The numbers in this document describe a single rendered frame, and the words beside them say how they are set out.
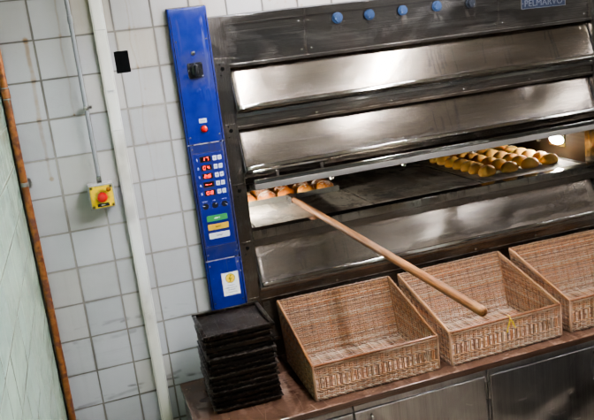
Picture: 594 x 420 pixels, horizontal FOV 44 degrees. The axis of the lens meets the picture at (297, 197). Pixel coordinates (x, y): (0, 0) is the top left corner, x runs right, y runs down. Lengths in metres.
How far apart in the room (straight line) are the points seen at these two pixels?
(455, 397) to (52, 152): 1.91
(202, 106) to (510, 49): 1.49
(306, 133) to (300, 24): 0.47
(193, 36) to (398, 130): 1.01
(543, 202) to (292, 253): 1.32
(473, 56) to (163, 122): 1.45
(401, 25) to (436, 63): 0.24
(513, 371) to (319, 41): 1.63
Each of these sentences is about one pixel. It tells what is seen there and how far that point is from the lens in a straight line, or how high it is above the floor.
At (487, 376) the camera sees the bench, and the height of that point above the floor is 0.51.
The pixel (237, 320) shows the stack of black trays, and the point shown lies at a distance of 3.00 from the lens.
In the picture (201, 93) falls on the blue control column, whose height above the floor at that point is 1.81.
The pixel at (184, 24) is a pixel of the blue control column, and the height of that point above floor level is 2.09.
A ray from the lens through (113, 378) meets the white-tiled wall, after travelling 3.30.
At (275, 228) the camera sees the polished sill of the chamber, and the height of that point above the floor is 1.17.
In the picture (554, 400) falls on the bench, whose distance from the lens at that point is 3.48.
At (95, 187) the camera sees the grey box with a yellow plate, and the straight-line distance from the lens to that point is 2.98.
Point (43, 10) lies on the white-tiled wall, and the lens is 3.02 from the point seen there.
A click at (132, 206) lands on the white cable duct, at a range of 3.06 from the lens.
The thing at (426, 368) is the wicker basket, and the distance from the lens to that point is 3.12.
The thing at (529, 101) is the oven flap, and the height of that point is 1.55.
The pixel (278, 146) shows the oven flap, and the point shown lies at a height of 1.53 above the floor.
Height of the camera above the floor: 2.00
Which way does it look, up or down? 13 degrees down
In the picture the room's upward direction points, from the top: 7 degrees counter-clockwise
